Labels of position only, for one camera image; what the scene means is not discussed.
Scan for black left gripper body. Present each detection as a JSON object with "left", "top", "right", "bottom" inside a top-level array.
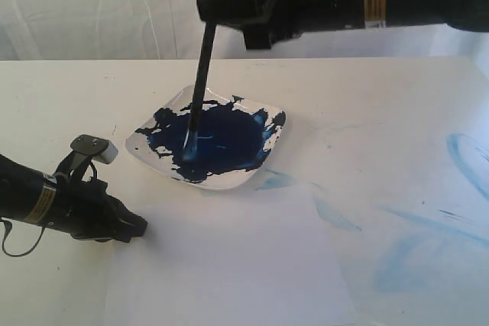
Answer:
[{"left": 45, "top": 176, "right": 122, "bottom": 242}]

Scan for white paper sheet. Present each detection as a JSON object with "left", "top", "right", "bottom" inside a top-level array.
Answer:
[{"left": 103, "top": 187, "right": 357, "bottom": 325}]

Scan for black handled paintbrush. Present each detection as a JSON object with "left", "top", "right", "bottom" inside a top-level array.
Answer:
[{"left": 182, "top": 21, "right": 216, "bottom": 162}]

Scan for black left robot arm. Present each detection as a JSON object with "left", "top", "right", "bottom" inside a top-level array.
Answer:
[{"left": 1, "top": 156, "right": 147, "bottom": 243}]

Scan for white square plate blue paint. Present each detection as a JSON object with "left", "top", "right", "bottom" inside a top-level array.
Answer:
[{"left": 125, "top": 86, "right": 286, "bottom": 190}]

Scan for white backdrop cloth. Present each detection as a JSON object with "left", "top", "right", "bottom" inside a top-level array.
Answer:
[{"left": 1, "top": 0, "right": 488, "bottom": 64}]

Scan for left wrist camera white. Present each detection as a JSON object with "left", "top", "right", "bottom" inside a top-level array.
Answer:
[{"left": 54, "top": 134, "right": 118, "bottom": 182}]

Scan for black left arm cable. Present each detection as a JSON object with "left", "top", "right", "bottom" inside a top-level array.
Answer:
[{"left": 0, "top": 215, "right": 49, "bottom": 258}]

